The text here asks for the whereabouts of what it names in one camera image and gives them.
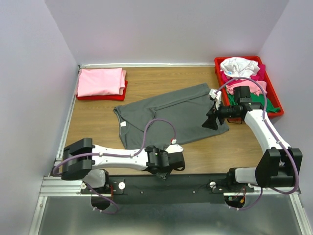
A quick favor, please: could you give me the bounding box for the light pink t shirt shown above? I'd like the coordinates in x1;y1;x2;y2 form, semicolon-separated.
226;80;267;96

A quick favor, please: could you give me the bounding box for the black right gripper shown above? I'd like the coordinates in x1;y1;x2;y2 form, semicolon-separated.
201;99;240;130

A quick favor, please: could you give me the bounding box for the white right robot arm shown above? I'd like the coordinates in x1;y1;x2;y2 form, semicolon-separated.
216;86;303;194

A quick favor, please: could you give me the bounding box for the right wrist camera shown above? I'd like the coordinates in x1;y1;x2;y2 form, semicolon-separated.
209;89;222;110

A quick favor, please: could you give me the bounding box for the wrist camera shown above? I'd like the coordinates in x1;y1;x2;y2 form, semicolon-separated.
209;89;222;110
165;144;183;154

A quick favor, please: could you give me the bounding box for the folded pink t shirt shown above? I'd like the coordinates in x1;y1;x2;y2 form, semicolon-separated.
76;68;126;97

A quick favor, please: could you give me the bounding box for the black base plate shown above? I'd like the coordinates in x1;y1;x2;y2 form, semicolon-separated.
82;173;261;205

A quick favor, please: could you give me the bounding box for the red plastic bin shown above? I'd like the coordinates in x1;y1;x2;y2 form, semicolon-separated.
214;55;284;119

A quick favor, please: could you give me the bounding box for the grey t shirt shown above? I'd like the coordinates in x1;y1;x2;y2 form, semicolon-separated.
113;83;229;149

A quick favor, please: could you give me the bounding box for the magenta t shirt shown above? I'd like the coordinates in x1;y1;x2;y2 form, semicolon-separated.
220;64;266;85

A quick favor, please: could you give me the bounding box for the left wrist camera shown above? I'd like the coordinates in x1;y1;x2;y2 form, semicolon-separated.
165;144;183;154

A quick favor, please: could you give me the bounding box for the folded red t shirt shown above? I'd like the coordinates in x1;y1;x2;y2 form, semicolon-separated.
76;81;128;101

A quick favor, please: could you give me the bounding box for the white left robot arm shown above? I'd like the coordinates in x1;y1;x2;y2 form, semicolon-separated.
52;116;197;193

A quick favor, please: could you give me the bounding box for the green t shirt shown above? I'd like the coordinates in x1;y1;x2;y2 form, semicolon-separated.
227;93;280;113

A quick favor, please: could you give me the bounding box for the white t shirt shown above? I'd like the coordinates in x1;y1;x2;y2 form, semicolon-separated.
220;57;260;79

